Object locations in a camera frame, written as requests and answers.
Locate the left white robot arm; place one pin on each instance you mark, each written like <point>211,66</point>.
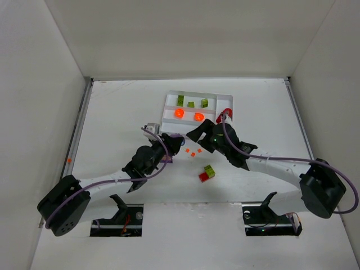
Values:
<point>65,204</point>

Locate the lime green long lego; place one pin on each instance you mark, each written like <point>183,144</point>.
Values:
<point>180,100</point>

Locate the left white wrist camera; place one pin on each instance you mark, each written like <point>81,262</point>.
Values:
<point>153,128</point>

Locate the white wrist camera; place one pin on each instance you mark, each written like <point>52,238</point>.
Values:
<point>225,118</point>
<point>153,128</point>

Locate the white compartment sorting tray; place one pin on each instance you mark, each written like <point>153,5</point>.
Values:
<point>172,125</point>

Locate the orange curved lego piece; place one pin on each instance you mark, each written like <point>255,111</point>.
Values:
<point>199,117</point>

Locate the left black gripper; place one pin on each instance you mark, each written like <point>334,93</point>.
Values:
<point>171,143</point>

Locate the purple butterfly lego bricks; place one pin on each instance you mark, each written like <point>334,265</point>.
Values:
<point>168,160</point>

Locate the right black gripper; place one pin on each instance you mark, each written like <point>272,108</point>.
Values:
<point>210,135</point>

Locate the red oval flower lego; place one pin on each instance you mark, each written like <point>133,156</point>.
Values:
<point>228,112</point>

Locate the lime green sloped lego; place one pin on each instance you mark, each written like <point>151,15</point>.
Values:
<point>204,103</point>

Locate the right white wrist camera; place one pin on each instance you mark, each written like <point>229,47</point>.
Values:
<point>225,118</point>

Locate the small orange lego pieces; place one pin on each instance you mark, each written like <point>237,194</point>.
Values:
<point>193,153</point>

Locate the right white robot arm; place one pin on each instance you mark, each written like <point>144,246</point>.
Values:
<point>318,188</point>

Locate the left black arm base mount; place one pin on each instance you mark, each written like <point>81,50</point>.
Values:
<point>126,222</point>

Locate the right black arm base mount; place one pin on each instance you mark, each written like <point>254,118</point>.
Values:
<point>260,220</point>

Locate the orange round lego disc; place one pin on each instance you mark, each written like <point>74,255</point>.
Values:
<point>179,113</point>

